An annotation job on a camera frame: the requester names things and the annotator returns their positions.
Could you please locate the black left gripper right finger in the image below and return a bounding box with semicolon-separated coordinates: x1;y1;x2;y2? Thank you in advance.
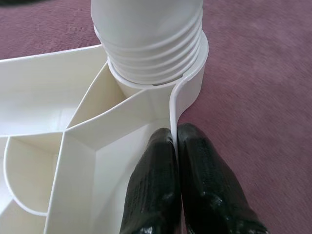
176;123;269;234

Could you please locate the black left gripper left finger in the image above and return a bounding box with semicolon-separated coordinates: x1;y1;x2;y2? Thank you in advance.
120;127;182;234

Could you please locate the white plastic children table top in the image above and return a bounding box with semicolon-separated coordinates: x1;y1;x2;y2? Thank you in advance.
0;30;210;234

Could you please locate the white plastic table leg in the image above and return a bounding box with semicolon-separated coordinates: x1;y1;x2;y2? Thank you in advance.
90;0;204;85

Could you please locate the maroon cloth with white stripes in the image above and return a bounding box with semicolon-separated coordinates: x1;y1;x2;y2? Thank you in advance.
0;0;312;234

